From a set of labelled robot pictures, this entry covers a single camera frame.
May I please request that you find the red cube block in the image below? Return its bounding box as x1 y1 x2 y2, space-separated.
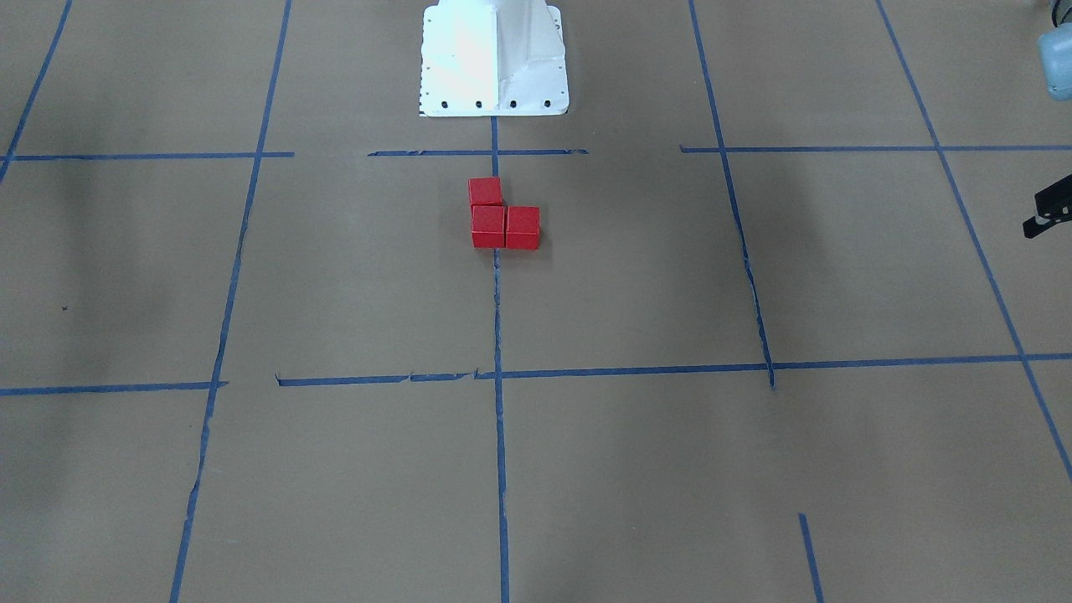
470 204 507 249
505 205 541 250
467 177 504 209

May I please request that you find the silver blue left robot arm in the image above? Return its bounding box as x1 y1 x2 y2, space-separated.
1023 17 1071 240

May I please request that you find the white camera pedestal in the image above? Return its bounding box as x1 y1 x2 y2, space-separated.
419 1 570 118

